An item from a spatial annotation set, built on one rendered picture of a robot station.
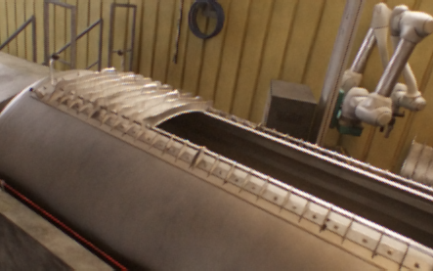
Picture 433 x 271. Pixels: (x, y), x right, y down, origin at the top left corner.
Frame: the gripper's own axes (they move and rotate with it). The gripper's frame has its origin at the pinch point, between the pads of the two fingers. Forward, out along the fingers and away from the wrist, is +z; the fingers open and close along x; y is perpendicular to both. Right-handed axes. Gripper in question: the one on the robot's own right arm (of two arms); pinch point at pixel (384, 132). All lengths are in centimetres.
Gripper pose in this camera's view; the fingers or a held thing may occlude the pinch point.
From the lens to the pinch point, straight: 329.4
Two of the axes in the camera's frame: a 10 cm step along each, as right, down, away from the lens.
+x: -1.3, 3.4, -9.3
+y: -9.8, -1.9, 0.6
